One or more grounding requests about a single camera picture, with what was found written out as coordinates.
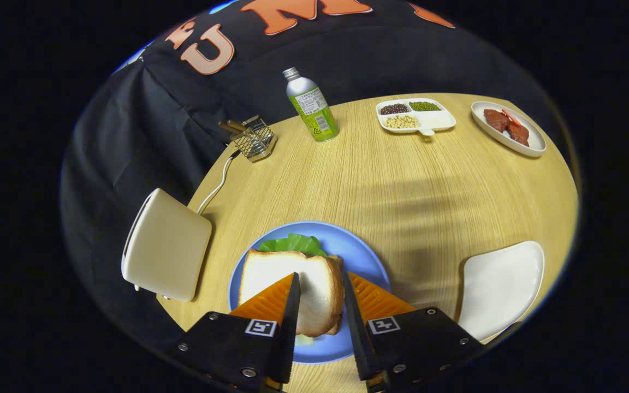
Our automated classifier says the green lettuce leaf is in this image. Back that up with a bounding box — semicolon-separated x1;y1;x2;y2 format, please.
258;234;328;257

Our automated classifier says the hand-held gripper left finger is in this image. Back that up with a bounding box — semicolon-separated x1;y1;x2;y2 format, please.
175;272;301;391

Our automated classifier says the toasted bread slice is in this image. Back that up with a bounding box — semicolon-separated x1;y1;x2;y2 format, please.
238;249;345;338

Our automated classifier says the brown meat piece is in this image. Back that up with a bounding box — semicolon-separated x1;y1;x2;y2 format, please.
507;122;530;147
483;109;510;133

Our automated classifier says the wire utensil basket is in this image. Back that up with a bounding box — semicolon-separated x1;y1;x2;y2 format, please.
231;115;278;163

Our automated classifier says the blue plate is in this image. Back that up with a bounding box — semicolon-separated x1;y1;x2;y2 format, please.
228;221;391;365

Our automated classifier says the white divided dish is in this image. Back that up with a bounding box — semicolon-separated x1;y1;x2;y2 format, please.
376;98;457;136

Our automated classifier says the white square plate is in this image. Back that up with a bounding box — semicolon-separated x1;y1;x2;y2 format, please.
456;241;545;343

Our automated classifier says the white oval plate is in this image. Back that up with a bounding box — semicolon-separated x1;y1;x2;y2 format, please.
471;101;547;158

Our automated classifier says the white toaster cable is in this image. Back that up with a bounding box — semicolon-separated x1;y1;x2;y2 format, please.
197;151;241;215

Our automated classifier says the silver bottle with green label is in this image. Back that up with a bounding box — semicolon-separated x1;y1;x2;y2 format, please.
282;67;340;143

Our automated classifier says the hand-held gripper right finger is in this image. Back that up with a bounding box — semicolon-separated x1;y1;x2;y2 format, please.
342;271;484;391

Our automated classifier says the black backdrop cloth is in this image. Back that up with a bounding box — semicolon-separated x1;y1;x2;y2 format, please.
61;0;566;339

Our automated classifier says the white toaster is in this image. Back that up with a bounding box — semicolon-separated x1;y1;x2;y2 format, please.
121;188;212;302

